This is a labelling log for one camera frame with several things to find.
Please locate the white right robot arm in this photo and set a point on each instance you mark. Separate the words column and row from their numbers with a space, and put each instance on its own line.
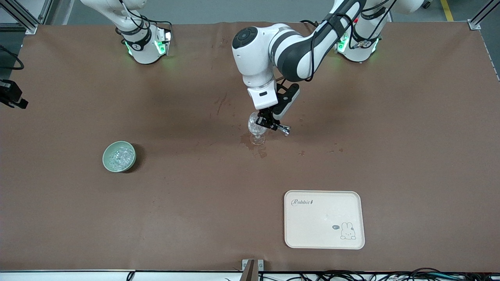
column 142, row 50

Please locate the steel double jigger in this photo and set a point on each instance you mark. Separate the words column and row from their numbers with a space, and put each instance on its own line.
column 285, row 129

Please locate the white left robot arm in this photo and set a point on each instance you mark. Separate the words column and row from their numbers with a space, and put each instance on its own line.
column 254, row 58

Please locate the cream rabbit print tray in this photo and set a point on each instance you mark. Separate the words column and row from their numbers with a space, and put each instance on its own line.
column 324, row 226

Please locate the pale green ceramic bowl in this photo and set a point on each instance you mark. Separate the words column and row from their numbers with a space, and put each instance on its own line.
column 131, row 158

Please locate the brown table mat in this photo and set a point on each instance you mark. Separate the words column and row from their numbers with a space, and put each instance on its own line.
column 195, row 195

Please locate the black caster wheel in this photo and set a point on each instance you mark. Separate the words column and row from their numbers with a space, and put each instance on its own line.
column 426, row 4

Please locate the aluminium frame profile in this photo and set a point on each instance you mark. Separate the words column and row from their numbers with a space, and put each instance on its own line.
column 482, row 15
column 27, row 19

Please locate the clear ice cubes pile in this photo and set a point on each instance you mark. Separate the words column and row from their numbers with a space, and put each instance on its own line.
column 119, row 158

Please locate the clear stemmed wine glass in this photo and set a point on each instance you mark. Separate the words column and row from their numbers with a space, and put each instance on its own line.
column 256, row 130

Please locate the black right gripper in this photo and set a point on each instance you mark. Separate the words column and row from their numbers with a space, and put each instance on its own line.
column 8, row 94

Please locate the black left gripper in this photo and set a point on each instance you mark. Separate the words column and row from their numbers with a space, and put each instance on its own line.
column 266, row 118

